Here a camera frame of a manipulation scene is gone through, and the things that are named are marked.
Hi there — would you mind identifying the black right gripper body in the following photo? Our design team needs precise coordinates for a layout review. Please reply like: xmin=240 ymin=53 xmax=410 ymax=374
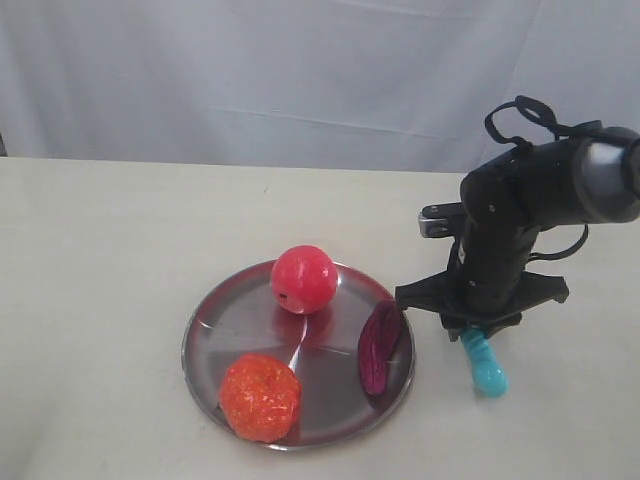
xmin=395 ymin=220 xmax=569 ymax=330

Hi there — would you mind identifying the cyan toy object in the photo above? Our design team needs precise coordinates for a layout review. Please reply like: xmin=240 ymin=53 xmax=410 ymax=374
xmin=460 ymin=329 xmax=509 ymax=398

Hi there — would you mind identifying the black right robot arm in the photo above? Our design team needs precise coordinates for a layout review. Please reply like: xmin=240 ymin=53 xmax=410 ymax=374
xmin=395 ymin=122 xmax=639 ymax=340

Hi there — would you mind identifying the purple toy sweet potato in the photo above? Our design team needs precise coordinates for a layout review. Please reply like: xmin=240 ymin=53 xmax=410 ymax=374
xmin=357 ymin=300 xmax=402 ymax=396

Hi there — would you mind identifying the red toy apple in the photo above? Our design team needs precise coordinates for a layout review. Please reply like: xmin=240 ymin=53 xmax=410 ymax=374
xmin=270 ymin=245 xmax=339 ymax=315

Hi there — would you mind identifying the orange-red toy strawberry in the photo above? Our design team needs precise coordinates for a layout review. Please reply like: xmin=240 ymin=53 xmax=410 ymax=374
xmin=219 ymin=353 xmax=302 ymax=443

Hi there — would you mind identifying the round metal plate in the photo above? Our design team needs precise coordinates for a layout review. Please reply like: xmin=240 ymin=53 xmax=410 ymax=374
xmin=181 ymin=261 xmax=416 ymax=451

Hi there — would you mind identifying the white backdrop cloth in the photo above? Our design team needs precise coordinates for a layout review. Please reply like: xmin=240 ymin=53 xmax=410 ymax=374
xmin=1 ymin=1 xmax=639 ymax=172

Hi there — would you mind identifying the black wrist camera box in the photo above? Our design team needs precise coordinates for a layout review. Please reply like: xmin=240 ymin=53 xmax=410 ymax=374
xmin=418 ymin=202 xmax=467 ymax=239

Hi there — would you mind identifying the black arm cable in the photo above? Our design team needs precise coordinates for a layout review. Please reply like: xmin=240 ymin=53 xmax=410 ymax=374
xmin=483 ymin=94 xmax=604 ymax=261

